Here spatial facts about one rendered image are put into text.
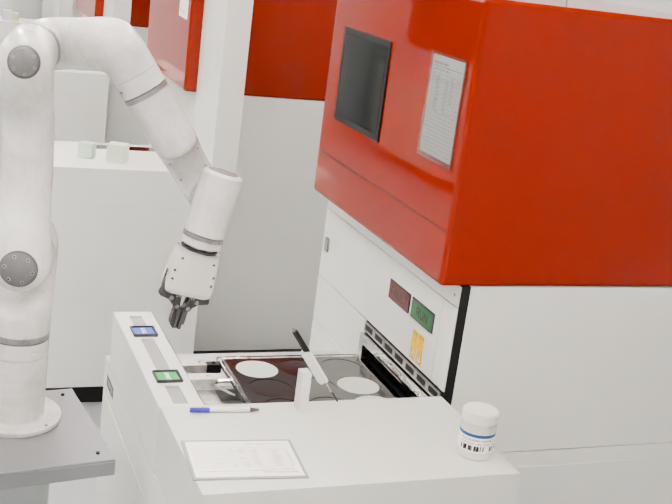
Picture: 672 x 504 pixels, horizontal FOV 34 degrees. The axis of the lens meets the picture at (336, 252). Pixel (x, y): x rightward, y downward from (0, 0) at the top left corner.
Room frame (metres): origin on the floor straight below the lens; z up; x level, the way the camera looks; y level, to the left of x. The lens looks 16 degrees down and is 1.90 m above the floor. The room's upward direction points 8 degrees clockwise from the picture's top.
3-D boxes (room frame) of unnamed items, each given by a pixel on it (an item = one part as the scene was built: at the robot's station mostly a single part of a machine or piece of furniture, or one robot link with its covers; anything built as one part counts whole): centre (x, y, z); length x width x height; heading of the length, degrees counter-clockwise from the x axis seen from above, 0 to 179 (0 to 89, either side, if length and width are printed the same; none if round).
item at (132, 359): (2.25, 0.37, 0.89); 0.55 x 0.09 x 0.14; 23
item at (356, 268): (2.60, -0.12, 1.02); 0.81 x 0.03 x 0.40; 23
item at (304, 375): (2.06, 0.02, 1.03); 0.06 x 0.04 x 0.13; 113
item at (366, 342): (2.43, -0.18, 0.89); 0.44 x 0.02 x 0.10; 23
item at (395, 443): (1.94, -0.05, 0.89); 0.62 x 0.35 x 0.14; 113
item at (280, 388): (2.33, 0.01, 0.90); 0.34 x 0.34 x 0.01; 23
